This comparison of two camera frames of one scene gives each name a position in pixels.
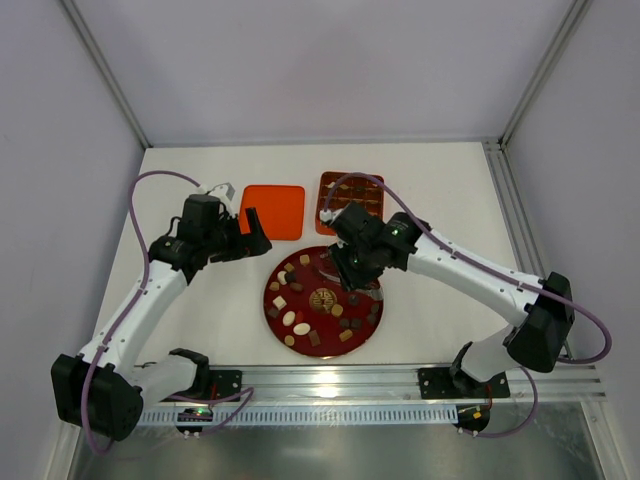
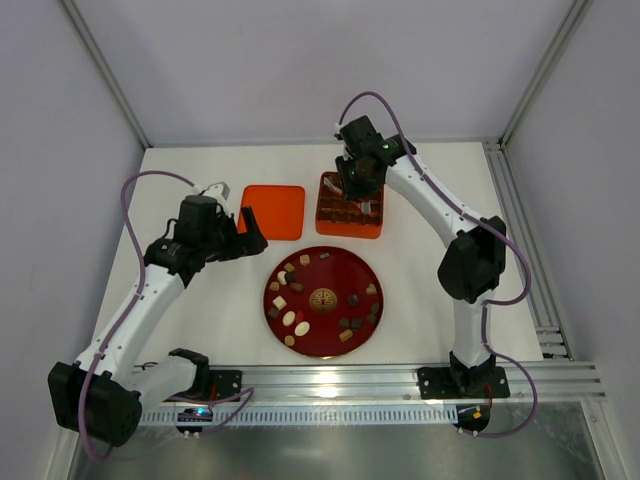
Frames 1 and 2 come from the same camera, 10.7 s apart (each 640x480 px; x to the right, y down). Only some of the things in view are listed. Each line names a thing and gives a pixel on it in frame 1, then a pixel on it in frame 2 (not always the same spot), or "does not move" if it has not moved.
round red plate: x=310 y=312 does not move
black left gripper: x=242 y=241 does not move
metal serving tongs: x=376 y=293 → x=365 y=206
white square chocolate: x=279 y=302 does not move
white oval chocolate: x=301 y=329 does not move
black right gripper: x=353 y=270 → x=350 y=181
